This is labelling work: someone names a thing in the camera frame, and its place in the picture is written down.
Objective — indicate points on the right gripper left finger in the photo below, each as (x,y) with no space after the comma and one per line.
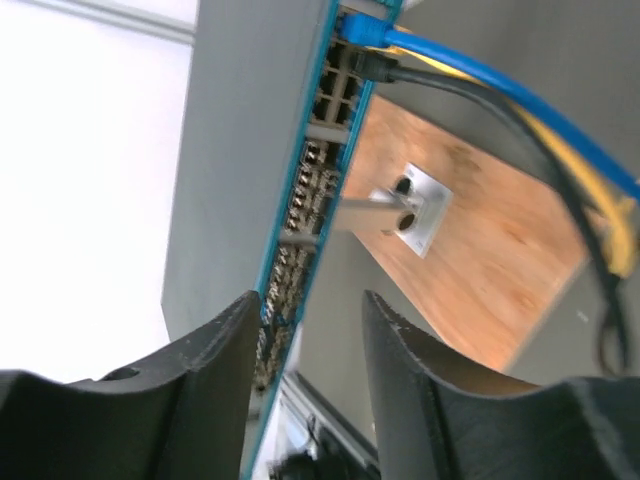
(178,413)

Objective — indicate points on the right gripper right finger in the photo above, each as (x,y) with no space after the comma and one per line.
(441,415)

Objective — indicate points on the wooden support block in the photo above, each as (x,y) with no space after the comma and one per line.
(503,252)

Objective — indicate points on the metal bracket with rod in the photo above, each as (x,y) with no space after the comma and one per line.
(413,209)

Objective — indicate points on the dark grey network switch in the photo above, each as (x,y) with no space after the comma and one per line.
(268,79)

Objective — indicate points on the aluminium rail frame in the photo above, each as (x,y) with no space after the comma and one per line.
(125,17)

